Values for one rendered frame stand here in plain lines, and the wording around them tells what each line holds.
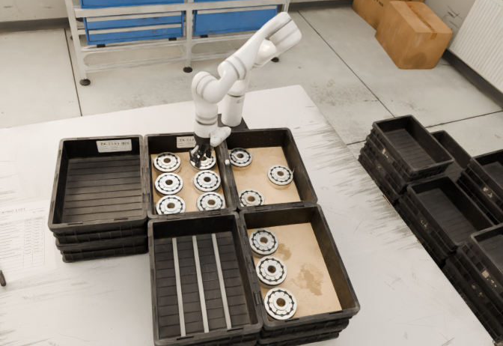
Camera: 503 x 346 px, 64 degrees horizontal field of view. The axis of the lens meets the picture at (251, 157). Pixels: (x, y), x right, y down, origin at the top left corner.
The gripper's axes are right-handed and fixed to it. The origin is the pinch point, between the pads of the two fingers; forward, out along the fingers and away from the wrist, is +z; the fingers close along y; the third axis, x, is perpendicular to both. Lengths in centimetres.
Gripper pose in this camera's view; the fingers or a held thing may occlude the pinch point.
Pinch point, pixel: (203, 159)
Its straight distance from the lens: 143.2
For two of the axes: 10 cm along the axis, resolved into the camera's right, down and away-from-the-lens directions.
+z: -1.3, 6.8, 7.2
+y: -5.4, 5.6, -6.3
